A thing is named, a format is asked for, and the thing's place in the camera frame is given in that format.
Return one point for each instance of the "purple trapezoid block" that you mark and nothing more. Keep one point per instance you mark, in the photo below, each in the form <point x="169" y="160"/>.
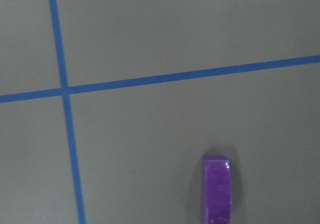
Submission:
<point x="216" y="190"/>

